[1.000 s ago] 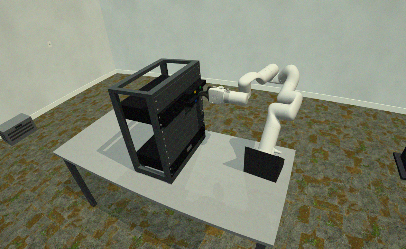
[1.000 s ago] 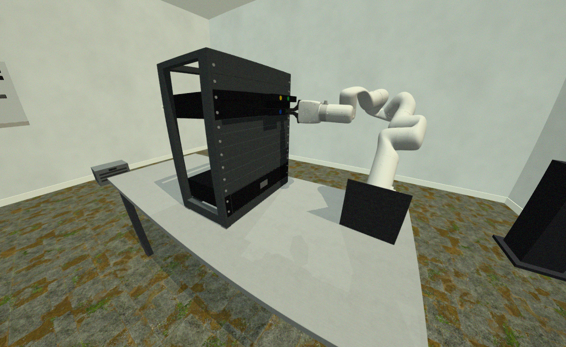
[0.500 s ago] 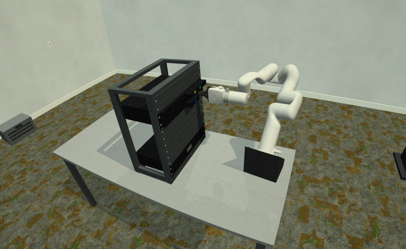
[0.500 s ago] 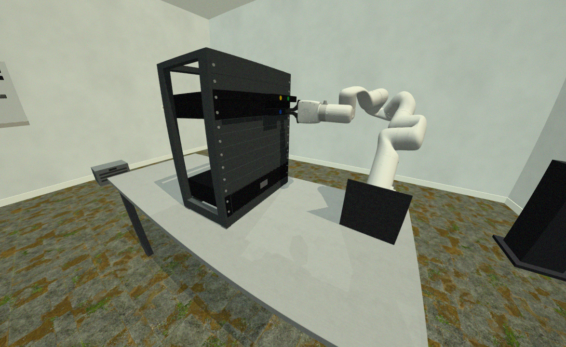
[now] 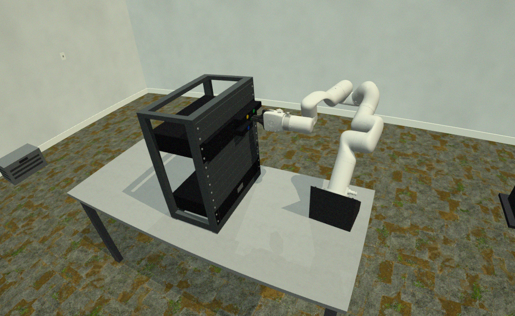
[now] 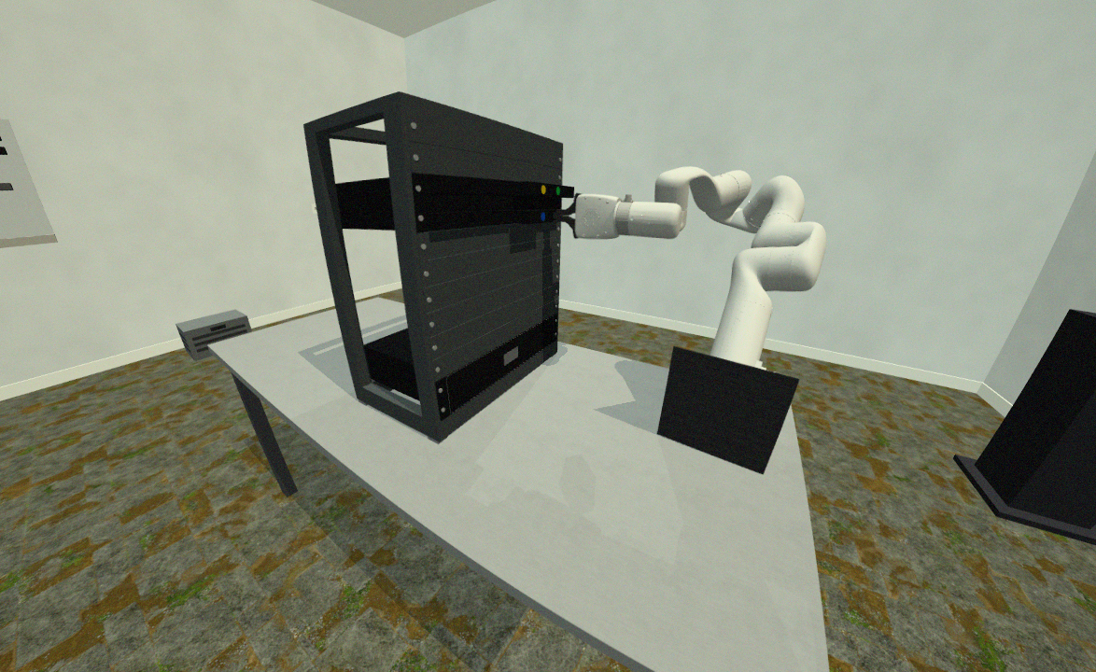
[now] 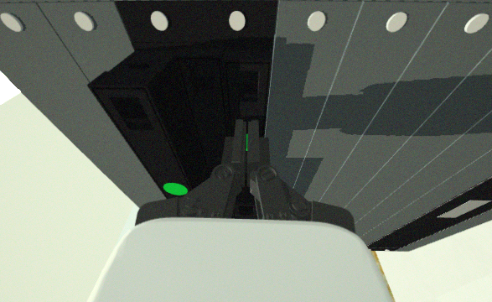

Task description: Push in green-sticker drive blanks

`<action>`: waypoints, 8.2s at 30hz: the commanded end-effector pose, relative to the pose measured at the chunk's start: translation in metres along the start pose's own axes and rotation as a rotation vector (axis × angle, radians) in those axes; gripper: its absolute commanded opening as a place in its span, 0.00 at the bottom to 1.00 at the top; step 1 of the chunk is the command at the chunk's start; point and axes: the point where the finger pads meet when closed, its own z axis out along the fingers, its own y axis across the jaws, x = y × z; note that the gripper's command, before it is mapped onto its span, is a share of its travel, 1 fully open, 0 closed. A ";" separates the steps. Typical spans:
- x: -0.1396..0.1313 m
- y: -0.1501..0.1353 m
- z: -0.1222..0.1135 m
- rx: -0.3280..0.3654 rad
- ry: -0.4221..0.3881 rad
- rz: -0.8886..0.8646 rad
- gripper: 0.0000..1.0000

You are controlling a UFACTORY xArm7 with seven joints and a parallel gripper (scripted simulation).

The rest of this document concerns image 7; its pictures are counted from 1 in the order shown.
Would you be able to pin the black server rack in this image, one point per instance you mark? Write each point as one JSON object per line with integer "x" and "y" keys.
{"x": 381, "y": 107}

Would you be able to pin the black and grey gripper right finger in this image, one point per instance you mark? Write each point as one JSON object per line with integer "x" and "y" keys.
{"x": 276, "y": 200}

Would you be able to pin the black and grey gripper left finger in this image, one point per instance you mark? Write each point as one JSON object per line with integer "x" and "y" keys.
{"x": 215, "y": 197}

